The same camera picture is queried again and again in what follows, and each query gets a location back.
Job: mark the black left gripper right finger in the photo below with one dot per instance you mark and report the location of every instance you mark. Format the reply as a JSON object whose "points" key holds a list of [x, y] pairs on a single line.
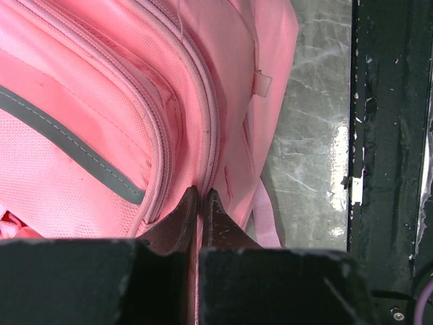
{"points": [[224, 278]]}

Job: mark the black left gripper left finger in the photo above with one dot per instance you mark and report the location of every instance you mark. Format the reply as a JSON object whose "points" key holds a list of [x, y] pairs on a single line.
{"points": [[158, 287]]}

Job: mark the pink student backpack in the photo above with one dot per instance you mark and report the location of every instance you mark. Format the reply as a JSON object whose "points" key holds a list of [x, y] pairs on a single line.
{"points": [[110, 110]]}

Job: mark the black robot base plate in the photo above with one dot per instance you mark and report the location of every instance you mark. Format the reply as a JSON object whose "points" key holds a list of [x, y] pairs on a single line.
{"points": [[390, 156]]}

